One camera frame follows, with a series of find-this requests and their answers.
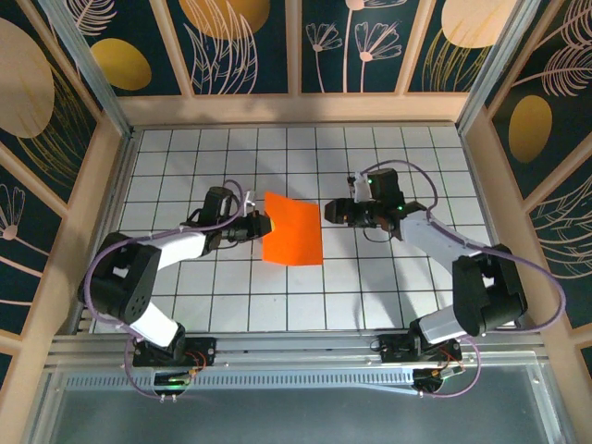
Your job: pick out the grey metal sheet panel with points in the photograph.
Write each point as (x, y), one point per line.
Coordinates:
(296, 416)

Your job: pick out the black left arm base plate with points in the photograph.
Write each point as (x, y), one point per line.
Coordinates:
(203, 347)

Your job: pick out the aluminium side rail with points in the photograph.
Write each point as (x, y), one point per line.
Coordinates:
(491, 222)
(113, 222)

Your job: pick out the aluminium corner post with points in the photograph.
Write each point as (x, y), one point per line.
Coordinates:
(490, 69)
(99, 88)

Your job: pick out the aluminium front frame rail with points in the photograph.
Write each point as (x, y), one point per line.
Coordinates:
(296, 347)

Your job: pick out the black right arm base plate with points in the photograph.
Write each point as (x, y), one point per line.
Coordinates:
(393, 349)

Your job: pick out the orange square paper sheet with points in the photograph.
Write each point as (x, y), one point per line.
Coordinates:
(296, 231)

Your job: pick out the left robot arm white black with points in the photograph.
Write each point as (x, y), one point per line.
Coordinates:
(139, 273)

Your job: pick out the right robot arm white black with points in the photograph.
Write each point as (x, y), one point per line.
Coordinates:
(481, 287)

